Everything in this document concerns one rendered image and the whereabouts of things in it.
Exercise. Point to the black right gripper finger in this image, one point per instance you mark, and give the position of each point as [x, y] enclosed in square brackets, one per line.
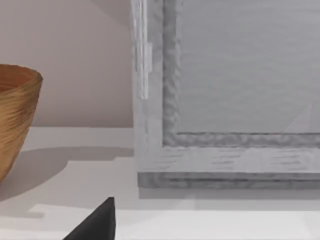
[100, 222]

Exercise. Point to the brown woven basket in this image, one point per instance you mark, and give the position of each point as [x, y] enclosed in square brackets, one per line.
[17, 117]

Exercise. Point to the grey cabinet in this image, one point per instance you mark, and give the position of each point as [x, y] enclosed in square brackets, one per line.
[225, 100]

